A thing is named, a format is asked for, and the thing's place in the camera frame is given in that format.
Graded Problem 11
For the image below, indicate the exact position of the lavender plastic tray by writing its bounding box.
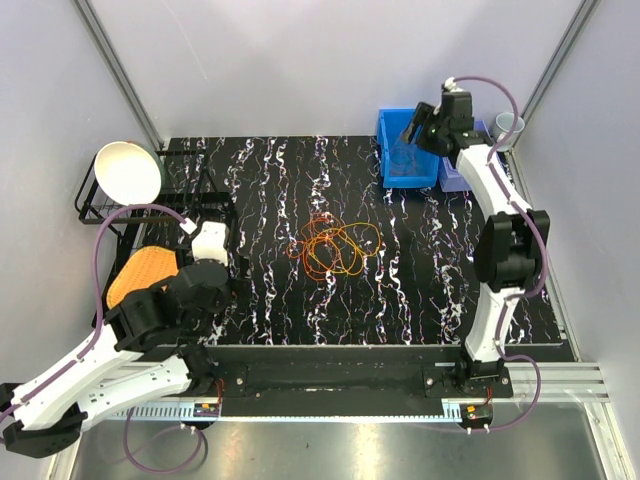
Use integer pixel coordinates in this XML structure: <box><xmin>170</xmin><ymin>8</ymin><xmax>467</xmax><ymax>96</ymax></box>
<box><xmin>438</xmin><ymin>119</ymin><xmax>493</xmax><ymax>193</ymax></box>

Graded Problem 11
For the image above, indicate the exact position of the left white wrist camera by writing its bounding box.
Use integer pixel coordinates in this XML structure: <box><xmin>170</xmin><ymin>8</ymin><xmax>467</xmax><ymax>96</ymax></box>
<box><xmin>179</xmin><ymin>219</ymin><xmax>229</xmax><ymax>267</ymax></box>

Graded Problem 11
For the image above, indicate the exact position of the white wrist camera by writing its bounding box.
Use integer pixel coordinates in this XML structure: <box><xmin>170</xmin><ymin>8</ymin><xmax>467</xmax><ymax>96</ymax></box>
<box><xmin>441</xmin><ymin>77</ymin><xmax>470</xmax><ymax>97</ymax></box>
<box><xmin>179</xmin><ymin>219</ymin><xmax>229</xmax><ymax>267</ymax></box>

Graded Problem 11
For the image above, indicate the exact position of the yellow cable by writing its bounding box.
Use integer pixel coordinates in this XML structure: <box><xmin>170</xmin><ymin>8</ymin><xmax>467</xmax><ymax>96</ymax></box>
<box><xmin>302</xmin><ymin>221</ymin><xmax>384</xmax><ymax>276</ymax></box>

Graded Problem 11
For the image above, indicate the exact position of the orange woven basket tray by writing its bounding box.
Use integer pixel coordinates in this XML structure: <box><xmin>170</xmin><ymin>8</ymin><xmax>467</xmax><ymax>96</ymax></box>
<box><xmin>106</xmin><ymin>246</ymin><xmax>178</xmax><ymax>309</ymax></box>

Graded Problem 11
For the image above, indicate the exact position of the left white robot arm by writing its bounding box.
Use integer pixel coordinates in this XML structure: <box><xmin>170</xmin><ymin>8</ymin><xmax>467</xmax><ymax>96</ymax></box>
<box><xmin>1</xmin><ymin>260</ymin><xmax>231</xmax><ymax>459</ymax></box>

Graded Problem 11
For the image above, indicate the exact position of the black wire dish rack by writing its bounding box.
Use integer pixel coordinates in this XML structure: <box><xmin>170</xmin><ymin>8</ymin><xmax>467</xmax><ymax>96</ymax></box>
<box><xmin>74</xmin><ymin>144</ymin><xmax>238</xmax><ymax>252</ymax></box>

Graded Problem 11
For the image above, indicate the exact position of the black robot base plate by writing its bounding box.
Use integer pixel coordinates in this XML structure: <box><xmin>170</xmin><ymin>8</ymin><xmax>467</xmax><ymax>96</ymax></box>
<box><xmin>186</xmin><ymin>346</ymin><xmax>513</xmax><ymax>422</ymax></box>

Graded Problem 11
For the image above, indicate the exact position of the blue plastic bin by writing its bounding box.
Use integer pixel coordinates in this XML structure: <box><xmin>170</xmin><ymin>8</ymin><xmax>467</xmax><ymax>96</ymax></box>
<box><xmin>376</xmin><ymin>109</ymin><xmax>440</xmax><ymax>189</ymax></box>

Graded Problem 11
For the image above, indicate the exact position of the white ceramic mug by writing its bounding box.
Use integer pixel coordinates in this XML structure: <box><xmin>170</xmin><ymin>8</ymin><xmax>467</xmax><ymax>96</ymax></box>
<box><xmin>491</xmin><ymin>112</ymin><xmax>525</xmax><ymax>152</ymax></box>

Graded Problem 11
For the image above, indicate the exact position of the right purple robot hose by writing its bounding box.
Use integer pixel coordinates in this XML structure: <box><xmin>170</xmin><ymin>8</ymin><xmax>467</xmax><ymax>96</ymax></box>
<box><xmin>412</xmin><ymin>74</ymin><xmax>551</xmax><ymax>434</ymax></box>

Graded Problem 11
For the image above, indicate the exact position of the white round bowl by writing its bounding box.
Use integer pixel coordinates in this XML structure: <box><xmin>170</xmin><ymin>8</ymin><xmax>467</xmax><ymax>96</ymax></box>
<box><xmin>93</xmin><ymin>141</ymin><xmax>165</xmax><ymax>206</ymax></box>

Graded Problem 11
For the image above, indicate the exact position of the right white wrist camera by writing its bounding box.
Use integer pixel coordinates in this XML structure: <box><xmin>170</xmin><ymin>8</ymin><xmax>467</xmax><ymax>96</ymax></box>
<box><xmin>441</xmin><ymin>77</ymin><xmax>470</xmax><ymax>97</ymax></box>

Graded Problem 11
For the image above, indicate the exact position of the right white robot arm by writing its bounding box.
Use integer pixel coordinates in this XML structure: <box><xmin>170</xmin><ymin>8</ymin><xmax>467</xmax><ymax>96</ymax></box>
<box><xmin>401</xmin><ymin>87</ymin><xmax>550</xmax><ymax>397</ymax></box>

